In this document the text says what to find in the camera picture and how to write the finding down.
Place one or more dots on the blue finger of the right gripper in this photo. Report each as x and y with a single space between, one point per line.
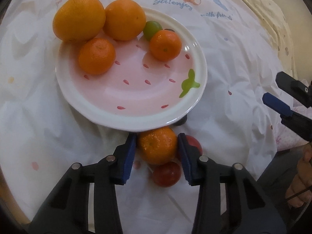
295 88
277 105

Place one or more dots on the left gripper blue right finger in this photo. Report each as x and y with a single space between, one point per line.
188 155

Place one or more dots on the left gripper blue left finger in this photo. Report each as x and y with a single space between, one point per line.
128 155

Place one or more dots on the small mandarin orange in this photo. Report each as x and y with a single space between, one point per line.
165 45

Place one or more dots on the green lime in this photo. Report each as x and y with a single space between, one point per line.
150 29

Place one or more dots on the large orange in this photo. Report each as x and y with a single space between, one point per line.
79 20
125 20

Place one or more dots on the person's right hand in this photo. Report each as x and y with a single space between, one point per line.
301 181

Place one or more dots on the red tomato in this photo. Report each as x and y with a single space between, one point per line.
166 175
194 142

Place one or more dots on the pink strawberry plate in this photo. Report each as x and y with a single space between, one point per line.
138 92

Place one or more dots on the yellow floral blanket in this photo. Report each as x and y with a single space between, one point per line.
273 21

